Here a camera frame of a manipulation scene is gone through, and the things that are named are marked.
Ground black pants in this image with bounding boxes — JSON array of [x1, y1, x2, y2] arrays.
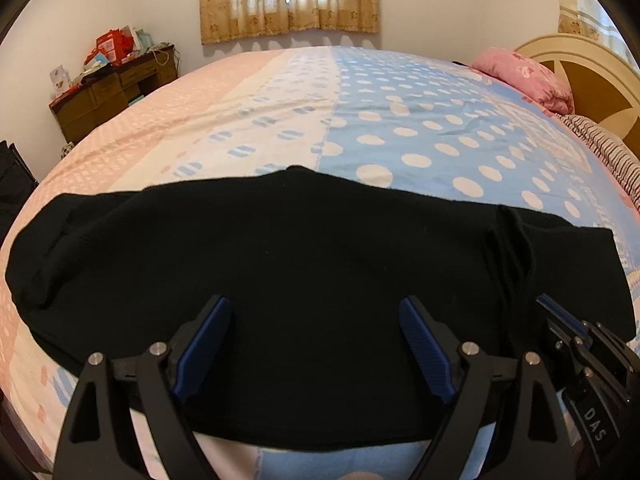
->
[[6, 167, 636, 451]]

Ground striped pillow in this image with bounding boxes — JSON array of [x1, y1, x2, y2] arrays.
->
[[560, 115, 640, 209]]

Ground patterned pink blue bedsheet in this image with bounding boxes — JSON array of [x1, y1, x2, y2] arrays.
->
[[0, 44, 640, 480]]

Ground black folding chair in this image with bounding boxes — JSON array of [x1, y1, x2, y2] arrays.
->
[[0, 140, 38, 244]]

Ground cream wooden headboard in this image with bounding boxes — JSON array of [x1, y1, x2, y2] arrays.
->
[[515, 34, 640, 153]]

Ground floral bag on floor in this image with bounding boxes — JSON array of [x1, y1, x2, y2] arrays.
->
[[60, 142, 75, 159]]

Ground pink pillow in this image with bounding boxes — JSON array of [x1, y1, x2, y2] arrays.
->
[[471, 48, 575, 115]]

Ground brown wooden desk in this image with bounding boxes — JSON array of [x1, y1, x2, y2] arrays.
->
[[49, 44, 178, 144]]

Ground white greeting card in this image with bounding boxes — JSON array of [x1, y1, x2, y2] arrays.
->
[[50, 65, 72, 96]]

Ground red gift bag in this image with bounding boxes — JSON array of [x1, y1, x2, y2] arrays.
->
[[96, 28, 134, 65]]

